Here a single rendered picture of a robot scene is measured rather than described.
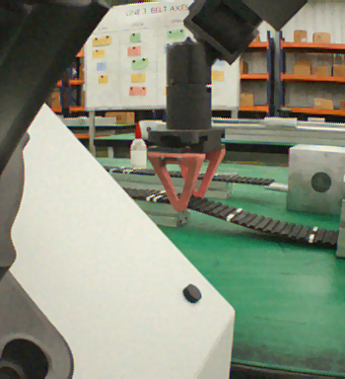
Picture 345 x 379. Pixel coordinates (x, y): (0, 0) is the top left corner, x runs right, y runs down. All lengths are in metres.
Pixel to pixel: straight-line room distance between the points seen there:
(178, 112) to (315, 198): 0.26
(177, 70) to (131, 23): 3.32
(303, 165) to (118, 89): 3.24
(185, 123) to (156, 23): 3.23
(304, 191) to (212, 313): 0.46
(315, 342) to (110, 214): 0.17
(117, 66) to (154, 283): 3.65
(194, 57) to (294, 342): 0.34
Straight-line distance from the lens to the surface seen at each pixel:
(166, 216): 0.52
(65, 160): 0.18
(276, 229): 0.47
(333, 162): 0.60
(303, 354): 0.26
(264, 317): 0.30
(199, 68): 0.48
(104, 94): 3.83
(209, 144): 0.48
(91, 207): 0.16
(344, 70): 10.14
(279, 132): 2.08
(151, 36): 3.68
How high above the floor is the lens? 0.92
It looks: 12 degrees down
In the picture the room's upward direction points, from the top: straight up
